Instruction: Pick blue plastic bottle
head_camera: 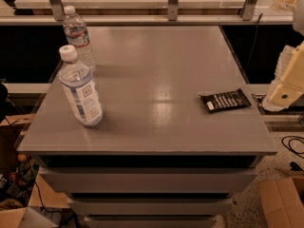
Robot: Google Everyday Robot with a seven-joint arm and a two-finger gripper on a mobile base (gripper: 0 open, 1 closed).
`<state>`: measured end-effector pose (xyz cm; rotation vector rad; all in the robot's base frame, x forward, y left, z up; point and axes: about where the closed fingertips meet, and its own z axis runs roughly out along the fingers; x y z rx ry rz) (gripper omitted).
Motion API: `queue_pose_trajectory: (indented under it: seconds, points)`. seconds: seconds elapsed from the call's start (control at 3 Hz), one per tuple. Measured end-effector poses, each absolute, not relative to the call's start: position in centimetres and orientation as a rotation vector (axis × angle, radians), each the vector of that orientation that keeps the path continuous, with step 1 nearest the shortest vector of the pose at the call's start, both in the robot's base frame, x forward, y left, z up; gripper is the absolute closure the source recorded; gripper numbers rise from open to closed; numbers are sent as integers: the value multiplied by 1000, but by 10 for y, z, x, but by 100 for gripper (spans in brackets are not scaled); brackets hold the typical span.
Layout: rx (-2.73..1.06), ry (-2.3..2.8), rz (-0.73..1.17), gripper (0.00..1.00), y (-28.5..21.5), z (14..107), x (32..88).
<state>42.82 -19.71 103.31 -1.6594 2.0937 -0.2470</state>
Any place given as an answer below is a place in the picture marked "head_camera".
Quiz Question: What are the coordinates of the blue label plastic bottle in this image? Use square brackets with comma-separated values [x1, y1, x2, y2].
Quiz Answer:
[58, 45, 103, 127]

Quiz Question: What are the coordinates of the cardboard box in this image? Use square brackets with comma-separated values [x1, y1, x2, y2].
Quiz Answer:
[257, 174, 304, 228]
[0, 114, 70, 228]

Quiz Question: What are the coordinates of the cardboard box left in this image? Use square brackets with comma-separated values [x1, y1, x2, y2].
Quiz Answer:
[0, 114, 70, 228]

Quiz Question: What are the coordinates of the metal shelf frame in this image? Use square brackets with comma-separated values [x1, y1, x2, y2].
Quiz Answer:
[0, 0, 293, 25]

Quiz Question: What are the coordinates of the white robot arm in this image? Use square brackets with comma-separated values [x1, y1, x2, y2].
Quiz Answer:
[262, 0, 304, 112]

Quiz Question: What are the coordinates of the black cable on floor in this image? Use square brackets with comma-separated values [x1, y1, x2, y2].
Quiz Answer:
[280, 135, 304, 160]

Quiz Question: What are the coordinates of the cardboard box right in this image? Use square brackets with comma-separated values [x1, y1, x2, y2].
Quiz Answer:
[257, 174, 304, 228]

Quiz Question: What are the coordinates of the red label water bottle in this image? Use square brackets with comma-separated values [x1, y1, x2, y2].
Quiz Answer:
[63, 6, 96, 69]

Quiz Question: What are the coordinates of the grey drawer cabinet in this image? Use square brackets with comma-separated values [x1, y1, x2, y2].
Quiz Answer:
[20, 26, 276, 228]

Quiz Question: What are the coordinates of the black snack packet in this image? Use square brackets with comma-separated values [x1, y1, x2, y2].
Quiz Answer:
[200, 88, 251, 113]

